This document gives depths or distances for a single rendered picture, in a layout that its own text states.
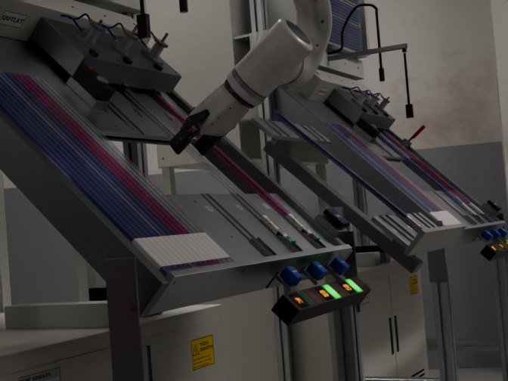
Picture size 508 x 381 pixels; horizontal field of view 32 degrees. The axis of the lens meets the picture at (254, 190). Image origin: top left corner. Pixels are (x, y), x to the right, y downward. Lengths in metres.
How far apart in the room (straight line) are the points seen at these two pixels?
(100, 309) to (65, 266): 3.32
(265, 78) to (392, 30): 2.99
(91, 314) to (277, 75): 0.57
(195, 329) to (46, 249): 3.24
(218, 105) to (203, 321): 0.49
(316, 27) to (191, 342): 0.69
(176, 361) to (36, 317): 0.29
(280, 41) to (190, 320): 0.61
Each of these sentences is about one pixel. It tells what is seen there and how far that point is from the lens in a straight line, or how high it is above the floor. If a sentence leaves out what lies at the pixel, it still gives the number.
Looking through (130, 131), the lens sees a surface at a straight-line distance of 1.67.
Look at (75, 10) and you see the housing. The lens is 1.88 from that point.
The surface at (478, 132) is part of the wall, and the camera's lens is 4.52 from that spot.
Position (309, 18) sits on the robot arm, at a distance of 1.72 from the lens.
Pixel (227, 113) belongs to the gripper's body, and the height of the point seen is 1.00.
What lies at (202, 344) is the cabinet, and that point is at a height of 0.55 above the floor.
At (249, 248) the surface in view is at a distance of 1.52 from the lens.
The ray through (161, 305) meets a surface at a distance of 1.26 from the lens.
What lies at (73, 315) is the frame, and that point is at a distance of 1.75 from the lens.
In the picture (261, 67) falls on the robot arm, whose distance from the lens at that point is 1.64.
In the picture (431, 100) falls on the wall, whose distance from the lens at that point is 4.54.
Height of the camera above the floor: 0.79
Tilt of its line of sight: 2 degrees up
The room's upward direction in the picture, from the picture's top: 4 degrees counter-clockwise
